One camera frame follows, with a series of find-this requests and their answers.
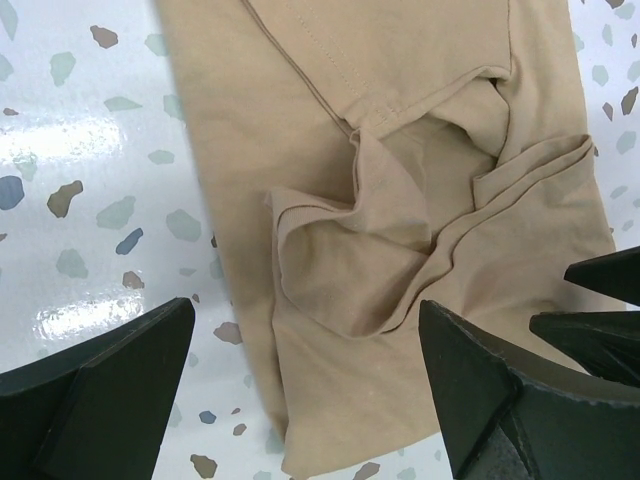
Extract beige t shirt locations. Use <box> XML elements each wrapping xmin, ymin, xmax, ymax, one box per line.
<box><xmin>157</xmin><ymin>0</ymin><xmax>617</xmax><ymax>479</ymax></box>

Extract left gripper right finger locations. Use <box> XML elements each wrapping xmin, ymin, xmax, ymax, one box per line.
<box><xmin>419</xmin><ymin>301</ymin><xmax>639</xmax><ymax>479</ymax></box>

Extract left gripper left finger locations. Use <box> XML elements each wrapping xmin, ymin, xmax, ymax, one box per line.
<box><xmin>1</xmin><ymin>298</ymin><xmax>195</xmax><ymax>480</ymax></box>

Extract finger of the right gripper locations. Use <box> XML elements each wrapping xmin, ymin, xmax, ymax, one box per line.
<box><xmin>529</xmin><ymin>311</ymin><xmax>639</xmax><ymax>387</ymax></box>
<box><xmin>564</xmin><ymin>248</ymin><xmax>640</xmax><ymax>303</ymax></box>

